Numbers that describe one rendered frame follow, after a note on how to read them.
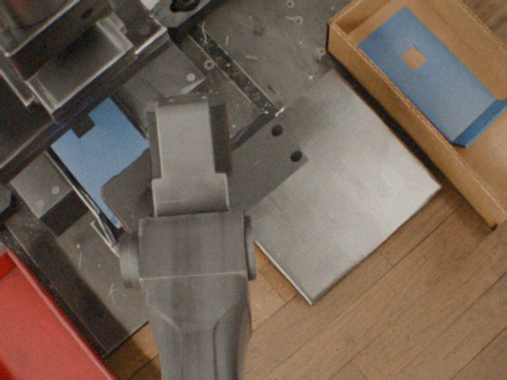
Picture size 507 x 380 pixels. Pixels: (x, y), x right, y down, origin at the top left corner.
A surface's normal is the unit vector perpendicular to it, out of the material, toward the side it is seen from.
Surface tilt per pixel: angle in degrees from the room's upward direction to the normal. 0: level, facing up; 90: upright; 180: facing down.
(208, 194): 25
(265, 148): 30
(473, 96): 0
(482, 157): 0
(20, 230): 0
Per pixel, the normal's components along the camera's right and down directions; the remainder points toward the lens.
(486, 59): -0.76, 0.64
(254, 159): 0.29, 0.15
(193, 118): 0.00, 0.18
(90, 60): -0.04, -0.25
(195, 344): -0.07, -0.66
